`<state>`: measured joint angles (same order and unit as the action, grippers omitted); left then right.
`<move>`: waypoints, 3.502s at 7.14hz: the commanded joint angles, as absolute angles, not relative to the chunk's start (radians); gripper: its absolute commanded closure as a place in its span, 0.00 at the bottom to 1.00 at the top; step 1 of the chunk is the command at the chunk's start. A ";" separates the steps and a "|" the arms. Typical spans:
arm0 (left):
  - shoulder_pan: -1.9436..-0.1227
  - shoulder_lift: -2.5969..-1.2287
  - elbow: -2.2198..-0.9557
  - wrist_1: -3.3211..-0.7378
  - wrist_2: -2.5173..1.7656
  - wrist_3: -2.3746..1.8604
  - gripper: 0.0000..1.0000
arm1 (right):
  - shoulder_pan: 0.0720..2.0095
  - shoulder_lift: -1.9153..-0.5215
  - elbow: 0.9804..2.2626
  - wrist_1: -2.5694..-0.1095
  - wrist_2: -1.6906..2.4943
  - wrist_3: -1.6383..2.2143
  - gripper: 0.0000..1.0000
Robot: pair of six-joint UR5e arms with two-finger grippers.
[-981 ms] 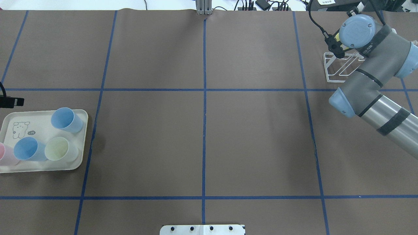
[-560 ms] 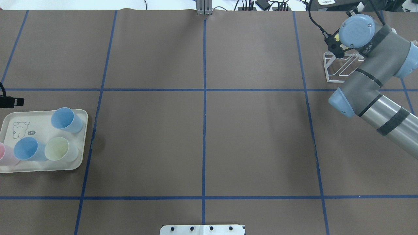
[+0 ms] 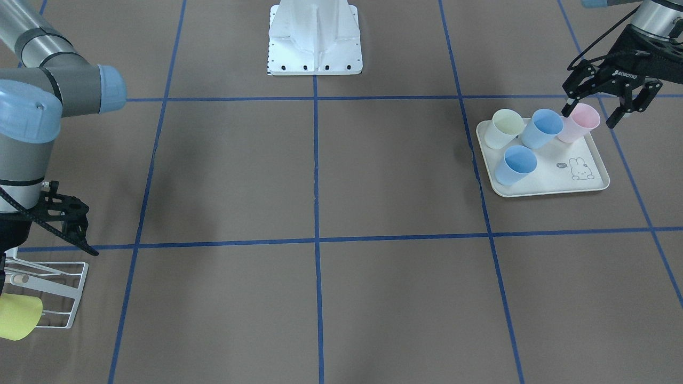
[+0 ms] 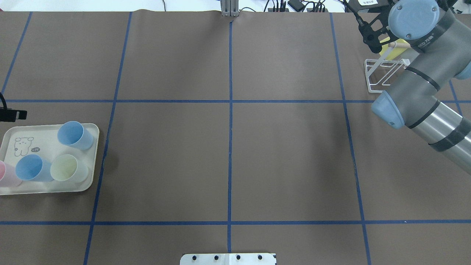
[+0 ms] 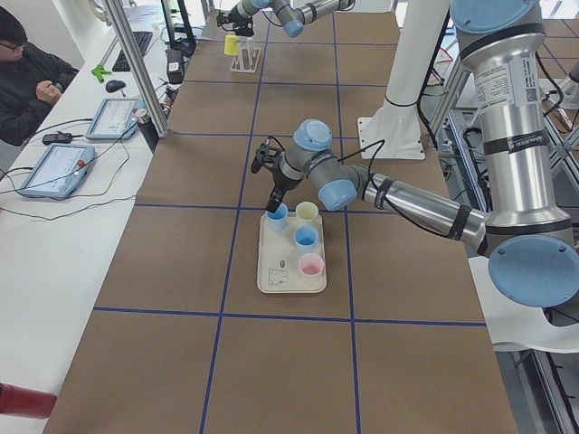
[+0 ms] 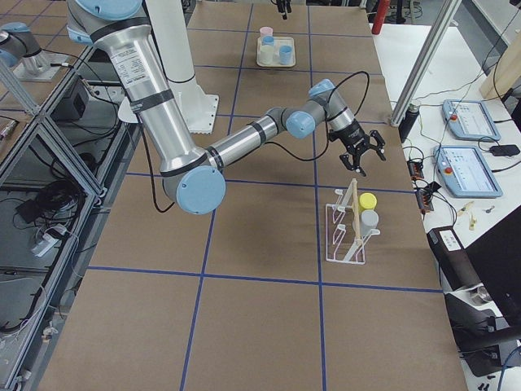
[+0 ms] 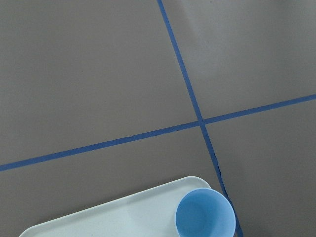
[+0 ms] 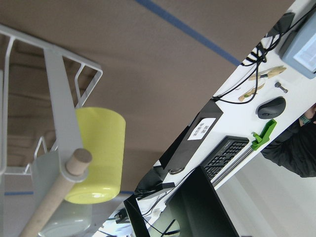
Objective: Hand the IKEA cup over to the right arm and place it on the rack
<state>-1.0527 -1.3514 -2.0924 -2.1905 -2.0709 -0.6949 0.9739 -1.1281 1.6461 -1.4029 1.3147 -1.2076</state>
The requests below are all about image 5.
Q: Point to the near blue teach pendant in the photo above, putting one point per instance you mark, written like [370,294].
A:
[59,172]

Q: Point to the pale green ikea cup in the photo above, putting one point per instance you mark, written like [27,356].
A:
[306,213]

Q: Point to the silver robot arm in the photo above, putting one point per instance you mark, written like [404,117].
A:
[526,237]
[292,19]

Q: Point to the aluminium frame post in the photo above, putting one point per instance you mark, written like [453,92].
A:
[138,68]

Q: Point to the blue ikea cup corner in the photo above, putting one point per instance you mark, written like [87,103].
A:
[278,220]

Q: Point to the far blue teach pendant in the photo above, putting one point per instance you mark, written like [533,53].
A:
[115,118]

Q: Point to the blue teach pendant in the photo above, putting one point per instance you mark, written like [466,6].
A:
[115,118]
[59,172]

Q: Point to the seated person black jacket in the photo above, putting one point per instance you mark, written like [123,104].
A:
[32,82]

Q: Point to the cream plastic tray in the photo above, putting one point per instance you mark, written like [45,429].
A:
[277,265]

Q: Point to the pink ikea cup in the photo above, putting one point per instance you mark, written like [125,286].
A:
[311,265]

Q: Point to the blue ikea cup middle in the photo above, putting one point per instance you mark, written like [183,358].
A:
[306,239]

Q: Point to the white plastic chair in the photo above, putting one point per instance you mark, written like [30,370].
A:
[513,327]

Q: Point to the black power adapter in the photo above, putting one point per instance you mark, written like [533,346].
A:
[57,138]

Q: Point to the white wire cup rack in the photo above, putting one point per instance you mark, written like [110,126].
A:
[248,59]

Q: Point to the black computer mouse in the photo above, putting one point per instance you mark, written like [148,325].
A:
[114,85]

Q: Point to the red fire extinguisher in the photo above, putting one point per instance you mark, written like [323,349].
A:
[22,402]

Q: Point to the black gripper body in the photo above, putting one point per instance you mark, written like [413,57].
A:
[239,20]
[282,182]

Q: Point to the yellow ikea cup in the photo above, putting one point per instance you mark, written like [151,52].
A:
[231,45]

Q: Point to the black computer monitor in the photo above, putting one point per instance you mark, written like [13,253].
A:
[180,36]

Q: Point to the green plastic tool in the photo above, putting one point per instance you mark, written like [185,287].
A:
[100,72]

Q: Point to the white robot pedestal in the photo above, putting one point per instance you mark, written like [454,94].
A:
[394,130]

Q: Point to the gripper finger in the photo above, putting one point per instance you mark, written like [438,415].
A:
[274,201]

